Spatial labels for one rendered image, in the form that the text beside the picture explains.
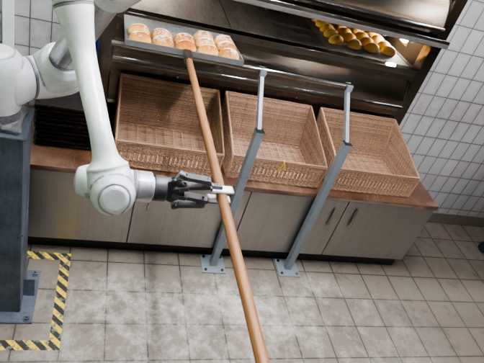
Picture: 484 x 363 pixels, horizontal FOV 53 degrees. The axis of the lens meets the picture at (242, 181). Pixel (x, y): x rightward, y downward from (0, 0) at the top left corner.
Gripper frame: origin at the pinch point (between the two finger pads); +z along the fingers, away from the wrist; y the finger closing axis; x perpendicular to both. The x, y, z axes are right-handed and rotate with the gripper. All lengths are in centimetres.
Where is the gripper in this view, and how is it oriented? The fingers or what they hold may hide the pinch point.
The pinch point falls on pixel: (220, 194)
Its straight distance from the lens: 145.7
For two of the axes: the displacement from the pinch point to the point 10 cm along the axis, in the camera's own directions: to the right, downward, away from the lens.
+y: -2.8, 7.7, 5.7
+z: 9.4, 1.0, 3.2
